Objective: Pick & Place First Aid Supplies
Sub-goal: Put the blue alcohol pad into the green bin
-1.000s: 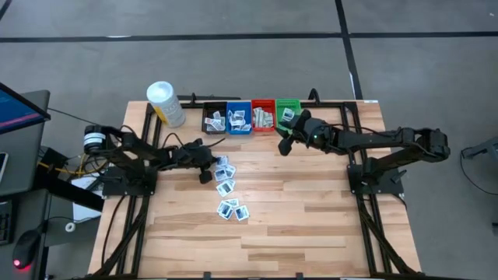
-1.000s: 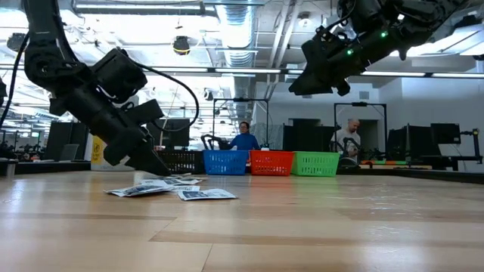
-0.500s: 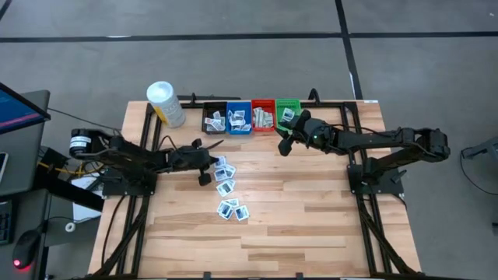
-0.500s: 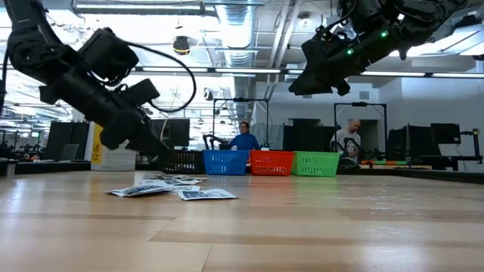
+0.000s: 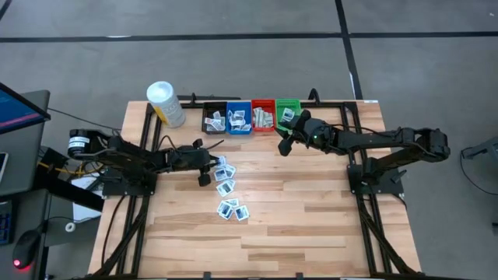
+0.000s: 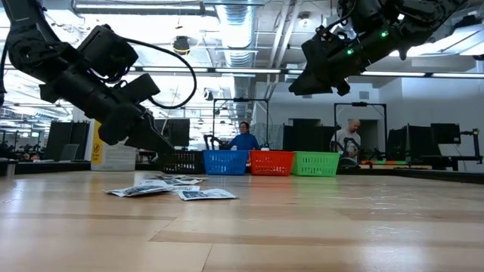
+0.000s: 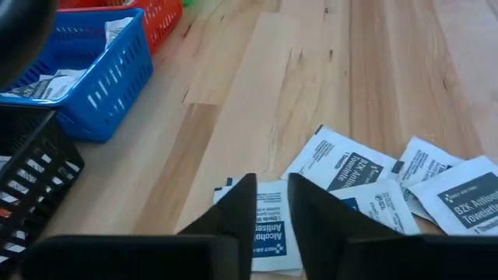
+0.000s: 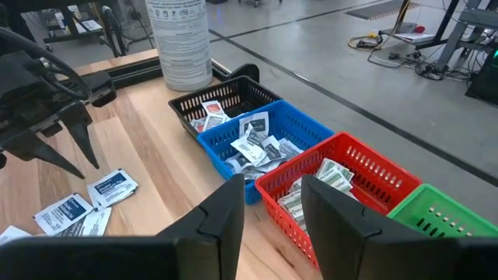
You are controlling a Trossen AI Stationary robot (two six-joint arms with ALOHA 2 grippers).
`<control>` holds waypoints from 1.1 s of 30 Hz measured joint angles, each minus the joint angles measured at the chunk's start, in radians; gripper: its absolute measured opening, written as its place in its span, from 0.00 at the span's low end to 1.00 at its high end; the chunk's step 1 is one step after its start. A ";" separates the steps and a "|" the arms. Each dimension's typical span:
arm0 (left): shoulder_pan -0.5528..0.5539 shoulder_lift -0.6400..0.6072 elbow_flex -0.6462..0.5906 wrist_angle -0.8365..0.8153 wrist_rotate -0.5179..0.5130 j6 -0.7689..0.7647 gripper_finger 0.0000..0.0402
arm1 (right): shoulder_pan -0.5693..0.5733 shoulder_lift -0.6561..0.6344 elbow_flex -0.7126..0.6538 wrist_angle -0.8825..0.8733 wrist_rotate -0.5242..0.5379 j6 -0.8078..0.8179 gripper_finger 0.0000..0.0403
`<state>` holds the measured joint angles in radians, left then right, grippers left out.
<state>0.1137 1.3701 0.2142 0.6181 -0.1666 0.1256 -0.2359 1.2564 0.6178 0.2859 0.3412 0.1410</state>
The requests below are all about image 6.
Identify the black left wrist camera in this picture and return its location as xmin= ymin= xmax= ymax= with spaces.
xmin=119 ymin=73 xmax=162 ymax=105

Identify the grey chair back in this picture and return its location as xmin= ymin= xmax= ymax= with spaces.
xmin=59 ymin=143 xmax=80 ymax=162

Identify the blue plastic bin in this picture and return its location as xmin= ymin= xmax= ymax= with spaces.
xmin=202 ymin=150 xmax=250 ymax=176

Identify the small black monitor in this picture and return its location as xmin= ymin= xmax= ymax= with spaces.
xmin=430 ymin=122 xmax=461 ymax=145

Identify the black overhead camera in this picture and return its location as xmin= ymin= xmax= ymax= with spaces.
xmin=172 ymin=36 xmax=191 ymax=56

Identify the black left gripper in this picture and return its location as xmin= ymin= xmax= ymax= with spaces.
xmin=39 ymin=71 xmax=175 ymax=154

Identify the black partition panel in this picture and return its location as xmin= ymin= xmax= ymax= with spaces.
xmin=282 ymin=118 xmax=336 ymax=152

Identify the silver ventilation duct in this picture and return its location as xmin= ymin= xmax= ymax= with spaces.
xmin=214 ymin=0 xmax=259 ymax=114

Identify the grey box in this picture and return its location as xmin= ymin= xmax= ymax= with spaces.
xmin=0 ymin=157 xmax=19 ymax=177

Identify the black camera stand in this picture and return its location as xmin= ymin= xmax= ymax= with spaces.
xmin=460 ymin=128 xmax=482 ymax=164

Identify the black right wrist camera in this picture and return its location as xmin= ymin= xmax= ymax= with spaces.
xmin=301 ymin=25 xmax=341 ymax=75

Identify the green plastic bin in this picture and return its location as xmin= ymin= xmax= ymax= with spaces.
xmin=290 ymin=150 xmax=341 ymax=178

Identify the black aluminium table frame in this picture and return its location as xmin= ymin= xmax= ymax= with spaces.
xmin=14 ymin=161 xmax=484 ymax=185

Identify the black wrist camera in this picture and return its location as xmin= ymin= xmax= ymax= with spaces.
xmin=301 ymin=25 xmax=341 ymax=75
xmin=119 ymin=73 xmax=162 ymax=105

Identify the black cabinet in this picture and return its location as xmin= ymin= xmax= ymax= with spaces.
xmin=45 ymin=120 xmax=91 ymax=162

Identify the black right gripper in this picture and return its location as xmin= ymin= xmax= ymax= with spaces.
xmin=289 ymin=33 xmax=390 ymax=97

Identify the black left camera cable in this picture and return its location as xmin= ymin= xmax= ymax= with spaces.
xmin=123 ymin=36 xmax=198 ymax=110

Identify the black computer monitor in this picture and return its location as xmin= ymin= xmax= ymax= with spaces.
xmin=154 ymin=118 xmax=191 ymax=149

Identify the white wipes canister yellow stripe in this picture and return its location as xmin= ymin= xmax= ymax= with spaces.
xmin=90 ymin=120 xmax=138 ymax=172

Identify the ceiling light strip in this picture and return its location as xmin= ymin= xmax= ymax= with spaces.
xmin=361 ymin=70 xmax=484 ymax=79
xmin=130 ymin=66 xmax=283 ymax=75

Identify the black background table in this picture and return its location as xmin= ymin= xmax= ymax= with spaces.
xmin=392 ymin=153 xmax=484 ymax=171

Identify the orange green striped bar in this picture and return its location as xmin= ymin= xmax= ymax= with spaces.
xmin=361 ymin=159 xmax=408 ymax=166

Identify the red plastic bin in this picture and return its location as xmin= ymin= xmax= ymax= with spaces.
xmin=248 ymin=150 xmax=295 ymax=177

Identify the black panel screen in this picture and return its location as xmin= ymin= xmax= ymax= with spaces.
xmin=387 ymin=124 xmax=442 ymax=167

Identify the person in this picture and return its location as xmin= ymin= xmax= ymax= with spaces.
xmin=329 ymin=118 xmax=363 ymax=164
xmin=228 ymin=121 xmax=261 ymax=151

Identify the black plastic bin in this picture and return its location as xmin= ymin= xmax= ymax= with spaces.
xmin=158 ymin=150 xmax=205 ymax=175

